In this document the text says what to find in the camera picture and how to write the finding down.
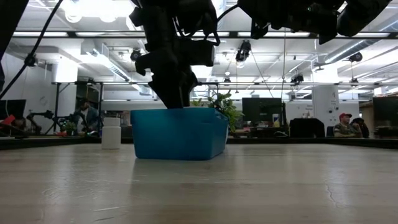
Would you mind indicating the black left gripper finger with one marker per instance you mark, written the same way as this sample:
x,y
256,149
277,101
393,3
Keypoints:
x,y
169,93
190,90

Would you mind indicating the blue plastic basket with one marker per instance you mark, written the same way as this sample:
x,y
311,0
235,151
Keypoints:
x,y
177,137

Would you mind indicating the white pill bottle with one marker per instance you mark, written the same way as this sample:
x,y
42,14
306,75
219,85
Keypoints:
x,y
111,135

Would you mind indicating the background black robot arm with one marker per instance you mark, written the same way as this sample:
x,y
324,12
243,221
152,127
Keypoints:
x,y
40,118

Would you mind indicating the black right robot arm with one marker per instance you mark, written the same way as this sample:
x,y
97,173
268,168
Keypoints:
x,y
360,15

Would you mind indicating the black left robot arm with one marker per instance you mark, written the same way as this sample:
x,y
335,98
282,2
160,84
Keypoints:
x,y
7,15

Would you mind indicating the black hanging spotlight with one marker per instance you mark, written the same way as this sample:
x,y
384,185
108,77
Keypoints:
x,y
355,57
134,54
243,51
297,78

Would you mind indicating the small green potted plant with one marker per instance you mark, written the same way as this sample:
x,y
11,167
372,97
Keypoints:
x,y
228,109

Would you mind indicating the black computer monitor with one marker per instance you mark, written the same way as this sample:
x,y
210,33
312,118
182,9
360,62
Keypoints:
x,y
12,109
385,109
262,109

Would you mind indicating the person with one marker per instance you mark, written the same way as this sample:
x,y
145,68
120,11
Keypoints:
x,y
343,129
363,127
88,116

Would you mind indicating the small white container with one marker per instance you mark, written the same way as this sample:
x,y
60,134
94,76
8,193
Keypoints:
x,y
275,119

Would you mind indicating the white building column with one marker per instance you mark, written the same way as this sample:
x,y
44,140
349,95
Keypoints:
x,y
325,99

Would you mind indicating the black office chair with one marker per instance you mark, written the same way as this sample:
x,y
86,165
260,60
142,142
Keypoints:
x,y
306,127

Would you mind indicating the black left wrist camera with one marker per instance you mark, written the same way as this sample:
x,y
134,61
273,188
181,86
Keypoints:
x,y
199,53

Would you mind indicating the black aluminium table frame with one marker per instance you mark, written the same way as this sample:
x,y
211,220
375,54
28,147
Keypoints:
x,y
311,141

